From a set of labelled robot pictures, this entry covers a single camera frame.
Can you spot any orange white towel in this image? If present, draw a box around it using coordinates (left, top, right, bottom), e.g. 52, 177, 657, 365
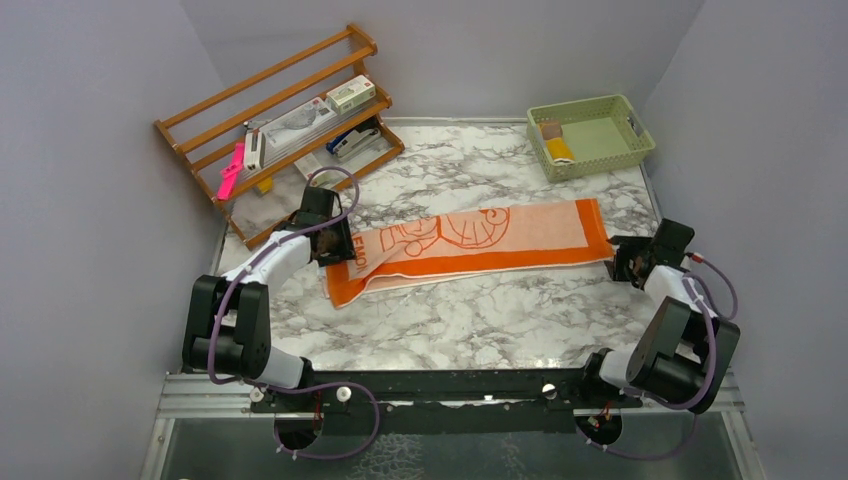
324, 198, 613, 308

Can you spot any brown yellow bear towel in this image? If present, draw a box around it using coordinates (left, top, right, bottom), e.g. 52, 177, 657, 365
537, 121, 575, 164

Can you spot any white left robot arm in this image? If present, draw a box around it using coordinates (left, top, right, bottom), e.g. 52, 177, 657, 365
182, 187, 356, 411

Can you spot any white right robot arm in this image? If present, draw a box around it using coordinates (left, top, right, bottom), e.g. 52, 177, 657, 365
576, 219, 740, 414

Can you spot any white box on lower shelf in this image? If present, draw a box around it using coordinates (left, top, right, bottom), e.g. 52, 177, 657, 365
294, 153, 332, 187

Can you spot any small yellow block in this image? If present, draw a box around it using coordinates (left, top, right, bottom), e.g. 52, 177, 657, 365
254, 178, 274, 196

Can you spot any blue white stapler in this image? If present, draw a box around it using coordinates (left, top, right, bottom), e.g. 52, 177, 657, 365
325, 127, 381, 160

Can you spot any wooden shelf rack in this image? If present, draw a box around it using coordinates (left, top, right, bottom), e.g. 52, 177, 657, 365
154, 24, 405, 249

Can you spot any large flat white box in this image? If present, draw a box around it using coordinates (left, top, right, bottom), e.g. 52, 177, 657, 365
260, 97, 337, 148

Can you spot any pink marker pen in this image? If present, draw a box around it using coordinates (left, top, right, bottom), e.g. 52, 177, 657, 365
216, 142, 245, 201

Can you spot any white upright box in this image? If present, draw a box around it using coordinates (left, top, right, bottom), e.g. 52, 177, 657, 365
243, 128, 265, 172

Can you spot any green plastic basket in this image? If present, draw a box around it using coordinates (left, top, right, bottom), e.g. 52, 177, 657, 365
526, 94, 656, 183

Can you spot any small white box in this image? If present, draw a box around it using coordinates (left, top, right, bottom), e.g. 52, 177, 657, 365
325, 75, 376, 115

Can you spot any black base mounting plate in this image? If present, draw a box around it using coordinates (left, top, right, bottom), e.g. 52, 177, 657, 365
250, 368, 642, 436

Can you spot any aluminium rail frame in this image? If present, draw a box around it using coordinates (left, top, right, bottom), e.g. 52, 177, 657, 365
141, 369, 765, 479

